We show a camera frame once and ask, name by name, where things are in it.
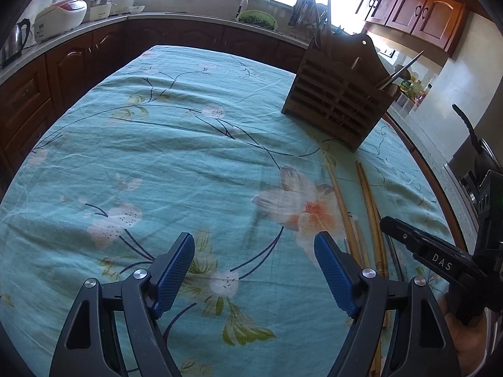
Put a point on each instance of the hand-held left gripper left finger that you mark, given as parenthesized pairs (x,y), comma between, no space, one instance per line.
(175,271)

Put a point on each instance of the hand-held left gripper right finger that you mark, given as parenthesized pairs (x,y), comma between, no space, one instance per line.
(334,279)

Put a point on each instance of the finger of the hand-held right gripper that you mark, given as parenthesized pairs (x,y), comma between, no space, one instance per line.
(436,257)

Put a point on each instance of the metal chopstick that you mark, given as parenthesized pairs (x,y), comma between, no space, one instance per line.
(328,4)
(347,245)

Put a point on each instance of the brown chopstick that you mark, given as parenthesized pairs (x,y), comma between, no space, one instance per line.
(359,243)

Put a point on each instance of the light wooden chopstick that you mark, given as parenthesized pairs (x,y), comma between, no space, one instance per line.
(368,212)
(373,214)
(342,208)

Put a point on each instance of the wooden utensil holder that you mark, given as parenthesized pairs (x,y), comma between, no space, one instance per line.
(334,98)

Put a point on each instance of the metal spoon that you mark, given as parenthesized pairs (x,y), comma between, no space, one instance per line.
(404,66)

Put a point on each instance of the person's right hand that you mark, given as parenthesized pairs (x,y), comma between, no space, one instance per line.
(469,341)

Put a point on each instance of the gas stove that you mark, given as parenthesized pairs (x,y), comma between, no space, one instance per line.
(467,188)

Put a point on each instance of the black wok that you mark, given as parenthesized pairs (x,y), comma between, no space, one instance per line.
(471,133)

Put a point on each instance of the teal floral tablecloth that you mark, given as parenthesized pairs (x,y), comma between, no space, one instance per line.
(177,145)

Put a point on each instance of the white condiment jars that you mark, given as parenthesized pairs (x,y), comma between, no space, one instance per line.
(406,104)

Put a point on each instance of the yellow oil bottle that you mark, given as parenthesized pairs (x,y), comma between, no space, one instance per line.
(408,85)

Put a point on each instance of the white bowl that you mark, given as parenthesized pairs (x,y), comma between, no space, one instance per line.
(135,9)

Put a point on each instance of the green colander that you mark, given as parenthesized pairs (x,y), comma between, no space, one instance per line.
(257,19)

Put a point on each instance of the knife rack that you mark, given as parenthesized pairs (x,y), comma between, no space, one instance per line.
(302,10)

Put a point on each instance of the small white electric pot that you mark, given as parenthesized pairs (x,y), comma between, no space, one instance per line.
(98,8)

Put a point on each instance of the white and pink rice cooker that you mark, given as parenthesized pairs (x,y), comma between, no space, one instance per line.
(59,17)

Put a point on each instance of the steel electric kettle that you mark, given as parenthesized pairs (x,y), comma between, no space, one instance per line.
(17,37)

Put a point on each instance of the wooden wall cabinets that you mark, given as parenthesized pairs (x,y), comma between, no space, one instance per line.
(416,11)

